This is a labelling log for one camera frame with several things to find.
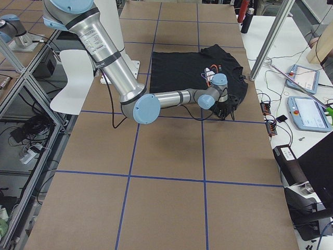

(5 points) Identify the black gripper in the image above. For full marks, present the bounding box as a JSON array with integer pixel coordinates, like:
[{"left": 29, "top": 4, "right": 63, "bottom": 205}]
[{"left": 214, "top": 95, "right": 239, "bottom": 120}]

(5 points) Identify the black water bottle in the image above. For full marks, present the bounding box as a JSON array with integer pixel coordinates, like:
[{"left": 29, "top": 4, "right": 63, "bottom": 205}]
[{"left": 240, "top": 8, "right": 254, "bottom": 34}]

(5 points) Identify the white plastic chair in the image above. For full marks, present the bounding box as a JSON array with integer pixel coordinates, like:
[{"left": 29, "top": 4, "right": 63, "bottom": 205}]
[{"left": 50, "top": 49, "right": 94, "bottom": 115}]

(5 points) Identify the black power box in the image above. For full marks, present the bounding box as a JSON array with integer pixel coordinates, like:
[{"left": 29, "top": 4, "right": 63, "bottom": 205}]
[{"left": 273, "top": 144, "right": 309, "bottom": 186}]

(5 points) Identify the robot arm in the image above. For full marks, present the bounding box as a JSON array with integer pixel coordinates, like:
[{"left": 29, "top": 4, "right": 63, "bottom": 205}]
[
  {"left": 43, "top": 1, "right": 231, "bottom": 124},
  {"left": 1, "top": 14, "right": 27, "bottom": 43}
]

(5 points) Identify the aluminium frame post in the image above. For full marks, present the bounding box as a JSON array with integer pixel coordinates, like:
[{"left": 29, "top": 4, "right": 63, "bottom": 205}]
[{"left": 250, "top": 0, "right": 295, "bottom": 81}]

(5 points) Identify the red bottle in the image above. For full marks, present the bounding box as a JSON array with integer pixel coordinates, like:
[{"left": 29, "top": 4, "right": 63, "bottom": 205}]
[{"left": 237, "top": 0, "right": 250, "bottom": 23}]

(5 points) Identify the far blue teach pendant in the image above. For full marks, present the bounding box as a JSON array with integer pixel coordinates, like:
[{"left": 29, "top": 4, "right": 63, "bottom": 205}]
[{"left": 288, "top": 64, "right": 319, "bottom": 94}]

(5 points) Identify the blue teach pendant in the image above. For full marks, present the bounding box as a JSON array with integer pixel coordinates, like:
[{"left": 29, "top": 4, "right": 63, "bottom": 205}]
[
  {"left": 288, "top": 64, "right": 319, "bottom": 94},
  {"left": 287, "top": 96, "right": 332, "bottom": 132}
]

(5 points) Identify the near blue teach pendant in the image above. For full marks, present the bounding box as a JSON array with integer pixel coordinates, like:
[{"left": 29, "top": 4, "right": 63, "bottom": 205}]
[{"left": 287, "top": 96, "right": 332, "bottom": 132}]

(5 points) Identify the black printed t-shirt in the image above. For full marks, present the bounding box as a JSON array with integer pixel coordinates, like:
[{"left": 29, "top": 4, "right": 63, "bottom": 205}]
[{"left": 149, "top": 44, "right": 248, "bottom": 104}]

